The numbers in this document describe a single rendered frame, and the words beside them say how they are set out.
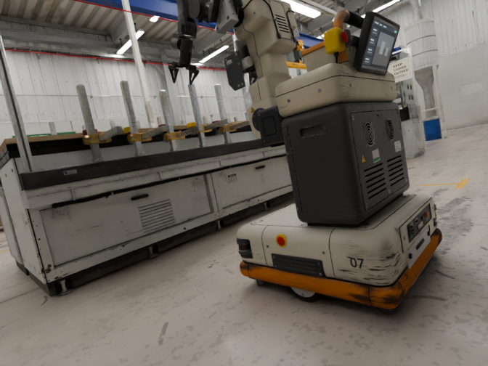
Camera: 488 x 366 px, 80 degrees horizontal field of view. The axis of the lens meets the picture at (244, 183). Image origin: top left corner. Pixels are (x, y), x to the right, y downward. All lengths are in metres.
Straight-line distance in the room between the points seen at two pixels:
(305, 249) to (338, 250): 0.13
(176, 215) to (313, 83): 1.60
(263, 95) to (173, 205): 1.26
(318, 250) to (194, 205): 1.50
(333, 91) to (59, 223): 1.64
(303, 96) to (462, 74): 10.94
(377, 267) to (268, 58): 0.94
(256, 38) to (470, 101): 10.67
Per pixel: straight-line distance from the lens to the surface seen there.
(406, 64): 5.61
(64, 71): 9.84
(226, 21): 1.33
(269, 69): 1.38
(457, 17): 12.18
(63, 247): 2.03
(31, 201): 1.76
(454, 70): 11.91
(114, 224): 2.10
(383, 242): 0.97
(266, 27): 1.40
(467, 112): 11.80
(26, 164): 1.74
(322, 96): 0.99
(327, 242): 1.02
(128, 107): 1.95
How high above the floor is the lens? 0.58
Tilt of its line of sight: 5 degrees down
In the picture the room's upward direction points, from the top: 11 degrees counter-clockwise
